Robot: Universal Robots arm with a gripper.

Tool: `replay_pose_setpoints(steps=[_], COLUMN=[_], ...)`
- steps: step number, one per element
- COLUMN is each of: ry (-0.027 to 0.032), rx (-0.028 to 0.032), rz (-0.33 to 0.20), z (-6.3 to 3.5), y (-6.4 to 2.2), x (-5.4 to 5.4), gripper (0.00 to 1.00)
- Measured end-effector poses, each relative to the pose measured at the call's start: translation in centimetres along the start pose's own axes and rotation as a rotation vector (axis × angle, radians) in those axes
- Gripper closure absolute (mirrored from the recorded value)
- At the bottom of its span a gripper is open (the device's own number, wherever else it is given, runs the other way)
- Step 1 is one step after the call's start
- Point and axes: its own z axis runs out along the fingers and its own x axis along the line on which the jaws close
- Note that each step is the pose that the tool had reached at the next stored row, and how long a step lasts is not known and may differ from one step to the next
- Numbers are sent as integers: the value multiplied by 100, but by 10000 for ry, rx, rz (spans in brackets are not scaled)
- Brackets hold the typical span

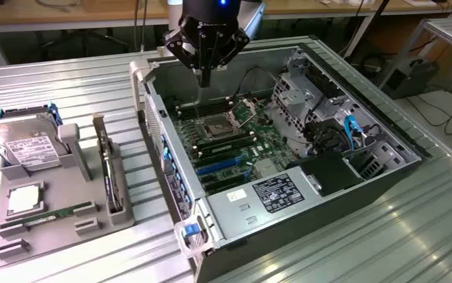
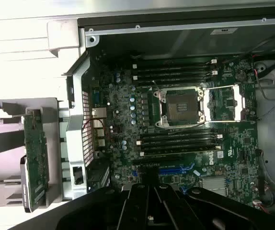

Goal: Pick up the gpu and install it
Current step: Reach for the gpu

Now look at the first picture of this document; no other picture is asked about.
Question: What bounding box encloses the metal socket cover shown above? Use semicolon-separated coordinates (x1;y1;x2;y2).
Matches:
224;98;261;124

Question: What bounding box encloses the green motherboard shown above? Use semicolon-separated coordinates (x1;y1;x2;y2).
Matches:
170;97;302;197

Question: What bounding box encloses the black graphics card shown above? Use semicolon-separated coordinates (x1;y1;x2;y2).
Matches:
91;113;127;213

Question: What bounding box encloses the black plastic shroud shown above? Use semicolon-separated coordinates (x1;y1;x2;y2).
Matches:
298;152;365;198

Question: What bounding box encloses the grey power supply unit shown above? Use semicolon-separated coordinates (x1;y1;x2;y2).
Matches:
206;166;323;241

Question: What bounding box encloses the installed RAM stick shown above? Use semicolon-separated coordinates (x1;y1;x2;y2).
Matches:
192;137;251;154

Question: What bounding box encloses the blue expansion slot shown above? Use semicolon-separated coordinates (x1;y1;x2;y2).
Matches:
196;156;239;175

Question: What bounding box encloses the silver hard disk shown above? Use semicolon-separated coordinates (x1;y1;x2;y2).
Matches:
0;113;64;172

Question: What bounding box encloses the black box device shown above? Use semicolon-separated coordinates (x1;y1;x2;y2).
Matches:
386;58;440;100

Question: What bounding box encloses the long wooden desk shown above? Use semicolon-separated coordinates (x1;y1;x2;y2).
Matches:
0;0;452;27

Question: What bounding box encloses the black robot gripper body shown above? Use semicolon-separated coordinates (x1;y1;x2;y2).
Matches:
178;0;242;64

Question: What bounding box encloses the open black PC case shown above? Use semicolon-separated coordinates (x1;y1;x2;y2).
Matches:
130;41;433;278

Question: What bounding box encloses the blue wire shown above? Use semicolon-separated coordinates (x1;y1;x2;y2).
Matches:
343;114;360;152

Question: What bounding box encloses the silver metal drive cage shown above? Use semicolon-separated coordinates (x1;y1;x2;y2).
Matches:
271;72;353;119

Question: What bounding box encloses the grey plastic parts rack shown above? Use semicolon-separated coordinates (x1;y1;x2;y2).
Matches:
0;123;136;268

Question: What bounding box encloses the silver CPU chip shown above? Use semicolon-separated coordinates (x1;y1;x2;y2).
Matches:
7;187;41;215

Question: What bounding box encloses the green loose RAM stick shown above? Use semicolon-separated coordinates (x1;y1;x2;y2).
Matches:
2;205;95;227

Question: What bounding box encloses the CPU socket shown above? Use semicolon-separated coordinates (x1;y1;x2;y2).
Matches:
196;113;235;140

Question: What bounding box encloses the silver chipset heatsink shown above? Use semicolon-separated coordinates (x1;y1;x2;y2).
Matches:
255;160;289;175

